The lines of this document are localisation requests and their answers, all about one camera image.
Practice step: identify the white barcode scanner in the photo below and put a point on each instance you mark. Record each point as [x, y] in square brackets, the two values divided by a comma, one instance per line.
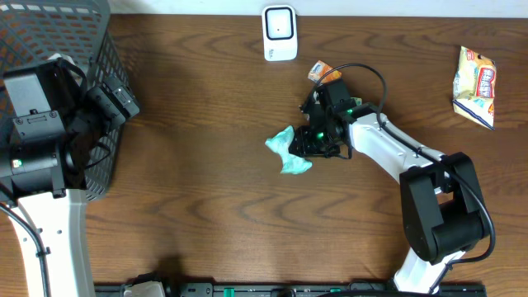
[279, 31]

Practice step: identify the orange tissue pack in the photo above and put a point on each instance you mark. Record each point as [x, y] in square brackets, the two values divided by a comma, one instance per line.
[320, 69]

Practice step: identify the teal packet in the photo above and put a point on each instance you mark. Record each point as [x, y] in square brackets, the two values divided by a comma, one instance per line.
[280, 144]

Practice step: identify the white blue snack bag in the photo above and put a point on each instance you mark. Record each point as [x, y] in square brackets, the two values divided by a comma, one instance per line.
[474, 88]

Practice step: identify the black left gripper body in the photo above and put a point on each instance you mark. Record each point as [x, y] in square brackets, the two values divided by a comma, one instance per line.
[65, 125]

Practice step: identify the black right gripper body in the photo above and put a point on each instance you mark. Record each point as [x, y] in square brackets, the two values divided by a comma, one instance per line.
[315, 143]

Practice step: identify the grey plastic mesh basket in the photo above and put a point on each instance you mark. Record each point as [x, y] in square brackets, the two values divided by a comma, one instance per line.
[32, 31]

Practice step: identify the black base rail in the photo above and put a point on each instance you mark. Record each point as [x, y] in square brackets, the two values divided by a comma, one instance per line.
[358, 288]

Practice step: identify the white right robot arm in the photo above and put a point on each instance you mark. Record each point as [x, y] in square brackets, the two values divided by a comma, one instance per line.
[444, 214]

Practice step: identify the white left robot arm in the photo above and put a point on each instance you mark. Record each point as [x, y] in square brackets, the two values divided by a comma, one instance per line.
[43, 174]

